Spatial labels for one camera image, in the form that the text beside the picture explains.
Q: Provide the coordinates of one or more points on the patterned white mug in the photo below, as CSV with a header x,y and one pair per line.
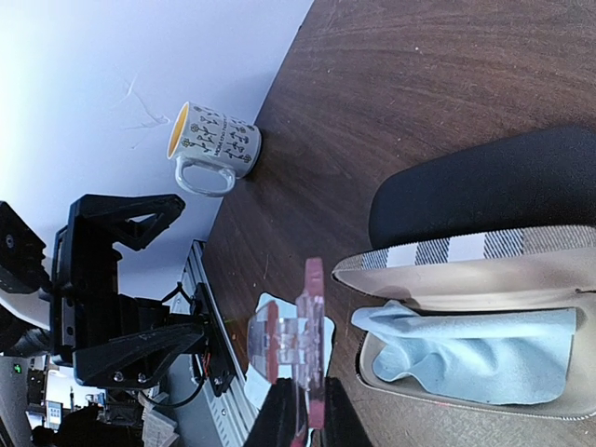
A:
x,y
205,139

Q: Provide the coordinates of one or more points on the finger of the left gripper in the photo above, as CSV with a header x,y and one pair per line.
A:
x,y
133,221
135,361

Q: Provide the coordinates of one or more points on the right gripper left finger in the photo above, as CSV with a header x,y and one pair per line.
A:
x,y
275,425

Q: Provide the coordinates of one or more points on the pink thin frame glasses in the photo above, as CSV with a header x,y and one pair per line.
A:
x,y
313,289

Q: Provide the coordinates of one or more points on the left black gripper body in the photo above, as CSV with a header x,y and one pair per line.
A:
x,y
84,268

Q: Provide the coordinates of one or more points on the blue cleaning cloth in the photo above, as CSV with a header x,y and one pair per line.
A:
x,y
287,341
509,358

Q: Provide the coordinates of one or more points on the black glasses case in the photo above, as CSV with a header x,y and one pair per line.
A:
x,y
543,177

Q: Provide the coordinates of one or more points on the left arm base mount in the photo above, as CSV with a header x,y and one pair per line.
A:
x,y
178,307

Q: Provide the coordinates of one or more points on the front aluminium rail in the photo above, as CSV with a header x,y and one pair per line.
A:
x,y
222,400

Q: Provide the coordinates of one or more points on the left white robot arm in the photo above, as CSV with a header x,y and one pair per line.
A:
x,y
26,291

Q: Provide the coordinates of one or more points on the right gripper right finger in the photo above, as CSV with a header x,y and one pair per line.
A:
x,y
337,420

